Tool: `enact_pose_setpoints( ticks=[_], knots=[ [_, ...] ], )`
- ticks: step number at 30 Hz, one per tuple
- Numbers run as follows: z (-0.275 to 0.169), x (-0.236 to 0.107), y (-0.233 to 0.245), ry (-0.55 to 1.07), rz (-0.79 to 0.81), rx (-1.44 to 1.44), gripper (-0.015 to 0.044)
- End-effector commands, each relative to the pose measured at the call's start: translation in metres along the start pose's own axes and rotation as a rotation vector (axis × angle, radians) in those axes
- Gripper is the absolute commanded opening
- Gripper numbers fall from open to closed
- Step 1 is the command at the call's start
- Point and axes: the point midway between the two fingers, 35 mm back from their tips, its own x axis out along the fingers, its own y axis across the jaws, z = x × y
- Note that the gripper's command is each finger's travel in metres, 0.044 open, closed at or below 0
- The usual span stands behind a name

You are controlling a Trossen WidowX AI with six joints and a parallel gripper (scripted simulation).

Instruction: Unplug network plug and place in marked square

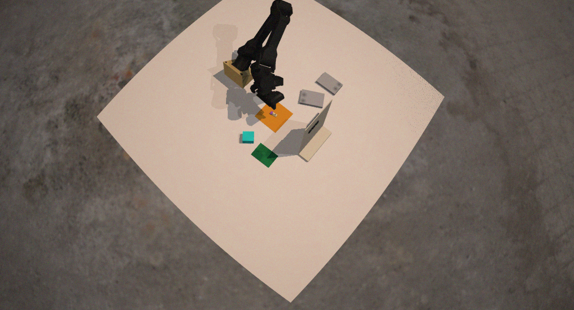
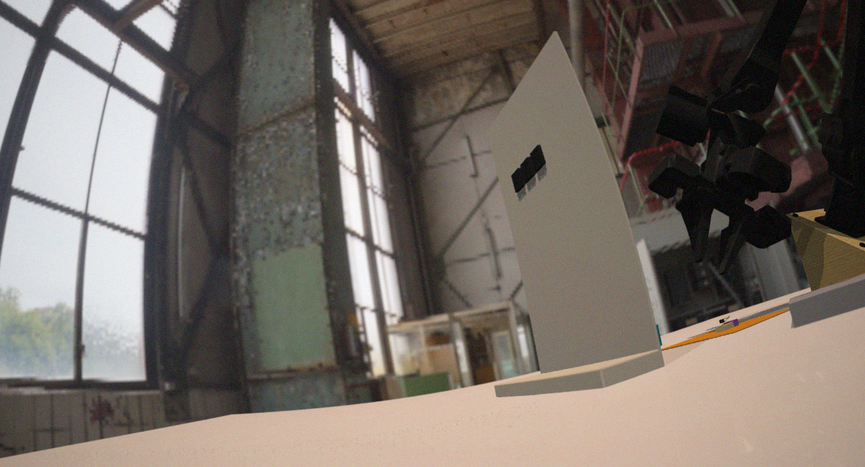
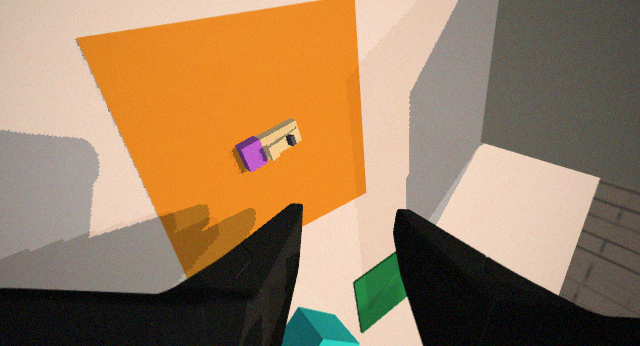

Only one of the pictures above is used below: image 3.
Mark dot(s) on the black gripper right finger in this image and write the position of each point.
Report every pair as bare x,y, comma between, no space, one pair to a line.
459,296

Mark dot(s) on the teal cube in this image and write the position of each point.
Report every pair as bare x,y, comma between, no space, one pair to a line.
309,327

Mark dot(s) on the grey panel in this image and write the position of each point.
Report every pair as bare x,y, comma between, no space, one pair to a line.
564,85

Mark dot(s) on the orange square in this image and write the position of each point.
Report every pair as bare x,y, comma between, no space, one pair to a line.
184,94

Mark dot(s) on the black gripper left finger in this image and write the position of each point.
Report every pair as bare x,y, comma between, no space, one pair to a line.
241,299

